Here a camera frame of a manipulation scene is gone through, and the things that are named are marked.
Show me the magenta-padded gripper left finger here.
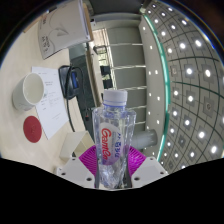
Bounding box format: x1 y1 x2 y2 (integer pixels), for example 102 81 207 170
56 146 99 189

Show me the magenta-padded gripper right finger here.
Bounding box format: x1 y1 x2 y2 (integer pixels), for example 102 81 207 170
127 145 169 188

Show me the clear plastic water bottle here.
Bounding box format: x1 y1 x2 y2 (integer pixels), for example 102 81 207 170
91 88 137 191

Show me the flat round red coaster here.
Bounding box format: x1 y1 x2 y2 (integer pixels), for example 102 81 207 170
23 115 43 144

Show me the white ceramic mug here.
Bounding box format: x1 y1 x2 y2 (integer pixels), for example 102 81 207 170
12 72 46 112

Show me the ceiling lights group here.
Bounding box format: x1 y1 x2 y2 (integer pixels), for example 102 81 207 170
143 0 224 171

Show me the white paper carton box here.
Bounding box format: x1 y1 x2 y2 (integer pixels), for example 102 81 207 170
37 0 94 61

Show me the black cable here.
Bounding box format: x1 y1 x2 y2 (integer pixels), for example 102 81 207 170
64 66 84 133

